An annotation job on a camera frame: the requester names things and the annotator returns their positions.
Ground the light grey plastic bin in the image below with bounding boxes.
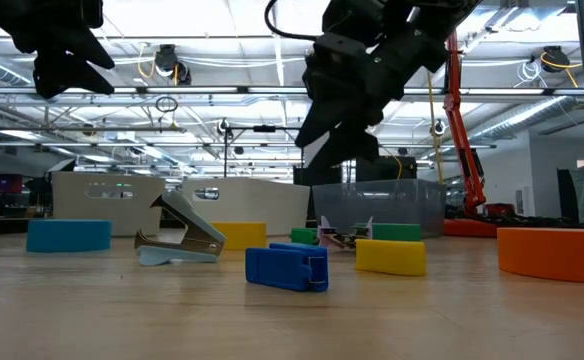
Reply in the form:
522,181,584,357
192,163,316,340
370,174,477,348
51,171,167,238

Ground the green tape roll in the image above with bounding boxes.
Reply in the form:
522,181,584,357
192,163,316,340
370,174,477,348
354,222,422,243

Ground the blue mini stapler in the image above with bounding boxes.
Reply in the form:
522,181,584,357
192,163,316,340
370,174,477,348
244,242,330,293

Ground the red desk lamp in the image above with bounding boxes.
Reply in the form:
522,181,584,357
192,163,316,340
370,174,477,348
441,29,528,239

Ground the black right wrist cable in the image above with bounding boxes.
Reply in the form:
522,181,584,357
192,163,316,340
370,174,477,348
264,0,323,42

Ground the dark translucent plastic bin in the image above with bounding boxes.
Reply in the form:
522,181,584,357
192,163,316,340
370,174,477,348
312,178,447,240

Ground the black ceiling cable reel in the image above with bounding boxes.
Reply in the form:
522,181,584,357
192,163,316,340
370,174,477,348
154,43,193,86
540,44,584,77

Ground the white plastic bin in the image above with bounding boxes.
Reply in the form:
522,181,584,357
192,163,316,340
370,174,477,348
181,177,312,238

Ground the black stand frame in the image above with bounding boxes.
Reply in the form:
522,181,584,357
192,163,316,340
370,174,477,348
223,124,306,179

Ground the blue tape roll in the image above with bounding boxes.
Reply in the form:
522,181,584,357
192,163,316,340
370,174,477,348
25,218,113,254

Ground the yellow mini stapler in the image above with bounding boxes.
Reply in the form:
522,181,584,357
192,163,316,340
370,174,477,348
354,238,428,277

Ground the light blue staple remover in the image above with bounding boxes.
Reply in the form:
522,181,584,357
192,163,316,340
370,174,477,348
133,189,227,267

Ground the purple staple remover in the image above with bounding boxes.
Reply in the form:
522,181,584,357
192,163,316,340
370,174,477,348
316,215,375,251

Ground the yellow tape roll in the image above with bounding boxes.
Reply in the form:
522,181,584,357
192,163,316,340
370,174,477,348
210,221,268,251

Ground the black monitor back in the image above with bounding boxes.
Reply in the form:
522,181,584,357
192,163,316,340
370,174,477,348
292,165,343,187
355,155,418,183

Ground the yellow hanging cable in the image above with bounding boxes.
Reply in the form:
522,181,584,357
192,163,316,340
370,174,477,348
424,69,446,186

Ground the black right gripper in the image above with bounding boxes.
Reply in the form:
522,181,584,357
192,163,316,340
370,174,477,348
294,0,449,170

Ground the orange tape roll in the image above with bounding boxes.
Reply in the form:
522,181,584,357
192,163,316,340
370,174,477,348
496,227,584,285

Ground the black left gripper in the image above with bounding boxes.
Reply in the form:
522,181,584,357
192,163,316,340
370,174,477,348
0,0,116,100

